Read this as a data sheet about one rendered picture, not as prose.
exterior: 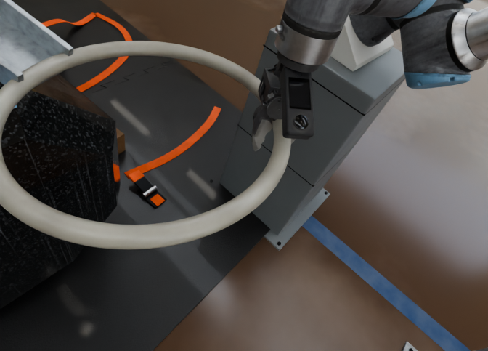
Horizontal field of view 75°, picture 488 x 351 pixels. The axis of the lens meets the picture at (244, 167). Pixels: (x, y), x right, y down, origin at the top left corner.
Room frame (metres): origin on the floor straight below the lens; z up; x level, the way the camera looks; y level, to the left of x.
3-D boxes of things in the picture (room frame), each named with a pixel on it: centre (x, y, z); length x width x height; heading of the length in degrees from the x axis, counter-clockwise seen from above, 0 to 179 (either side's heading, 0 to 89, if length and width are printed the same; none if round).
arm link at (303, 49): (0.49, -0.01, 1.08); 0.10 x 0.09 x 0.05; 113
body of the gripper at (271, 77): (0.49, -0.02, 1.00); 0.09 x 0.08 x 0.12; 23
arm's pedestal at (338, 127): (1.09, -0.17, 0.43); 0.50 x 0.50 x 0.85; 65
